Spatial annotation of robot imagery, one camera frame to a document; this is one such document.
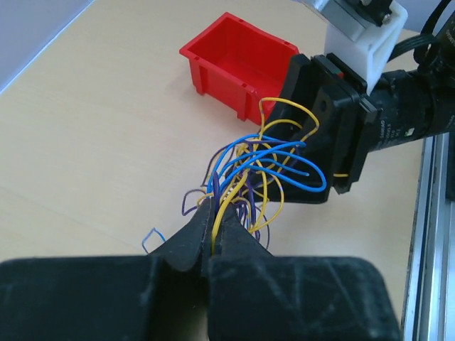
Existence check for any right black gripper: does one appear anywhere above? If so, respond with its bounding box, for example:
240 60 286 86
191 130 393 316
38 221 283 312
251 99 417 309
242 53 378 204

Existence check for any thin wire bundle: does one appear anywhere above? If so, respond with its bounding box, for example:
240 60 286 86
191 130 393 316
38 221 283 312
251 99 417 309
141 97 328 255

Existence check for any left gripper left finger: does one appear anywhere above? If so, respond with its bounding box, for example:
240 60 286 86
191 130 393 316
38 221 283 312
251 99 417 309
1 199 215 340

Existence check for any aluminium front rail frame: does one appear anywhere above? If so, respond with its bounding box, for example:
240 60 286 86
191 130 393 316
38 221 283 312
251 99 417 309
401 133 454 340

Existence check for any red plastic bin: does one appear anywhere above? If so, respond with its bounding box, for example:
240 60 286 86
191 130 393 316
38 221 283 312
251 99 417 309
179 12 299 124

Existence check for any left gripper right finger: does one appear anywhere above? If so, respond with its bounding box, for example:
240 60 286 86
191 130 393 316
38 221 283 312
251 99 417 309
208 207 402 340

